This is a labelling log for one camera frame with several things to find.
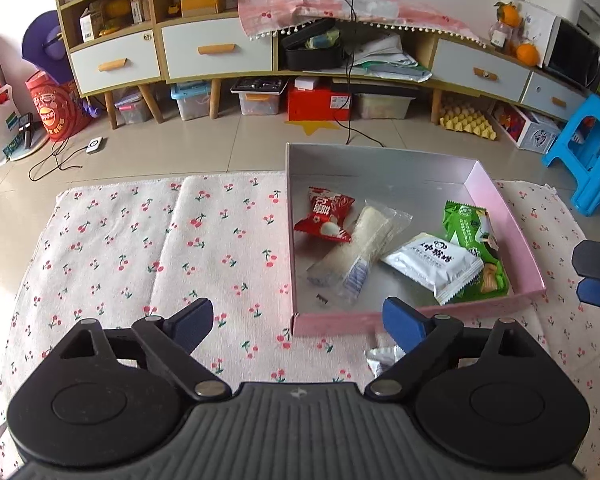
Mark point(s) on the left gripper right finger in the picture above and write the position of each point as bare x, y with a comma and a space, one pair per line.
427, 344

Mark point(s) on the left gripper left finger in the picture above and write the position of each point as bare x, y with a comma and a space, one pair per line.
168, 344

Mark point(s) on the long silver biscuit packet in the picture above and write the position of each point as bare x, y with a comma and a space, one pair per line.
379, 360

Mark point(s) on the white small snack packet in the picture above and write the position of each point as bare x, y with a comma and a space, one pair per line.
440, 266

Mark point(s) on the clear rice cracker packet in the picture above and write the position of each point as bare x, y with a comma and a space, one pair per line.
344, 270

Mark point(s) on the green chips packet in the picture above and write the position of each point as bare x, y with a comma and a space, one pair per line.
470, 227

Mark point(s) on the large red snack packet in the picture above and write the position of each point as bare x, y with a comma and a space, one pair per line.
328, 210

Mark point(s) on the cherry pattern tablecloth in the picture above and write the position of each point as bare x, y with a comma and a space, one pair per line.
118, 252

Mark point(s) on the blue plastic stool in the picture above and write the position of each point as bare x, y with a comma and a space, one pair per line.
578, 148

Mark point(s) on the pink cardboard box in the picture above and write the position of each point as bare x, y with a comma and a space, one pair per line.
417, 183

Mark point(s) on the yellow egg tray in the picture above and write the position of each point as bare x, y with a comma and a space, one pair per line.
462, 116

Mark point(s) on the red box under cabinet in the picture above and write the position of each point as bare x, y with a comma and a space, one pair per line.
320, 103

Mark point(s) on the red gift bag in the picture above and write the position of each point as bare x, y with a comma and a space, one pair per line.
59, 106

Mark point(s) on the black storage case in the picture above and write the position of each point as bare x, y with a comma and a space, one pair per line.
316, 46

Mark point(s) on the wooden TV cabinet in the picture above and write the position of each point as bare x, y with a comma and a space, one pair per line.
214, 47

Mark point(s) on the purple hat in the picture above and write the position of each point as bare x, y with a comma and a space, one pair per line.
43, 46

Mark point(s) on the pink cherry cloth cover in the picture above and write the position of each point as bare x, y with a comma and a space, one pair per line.
260, 18

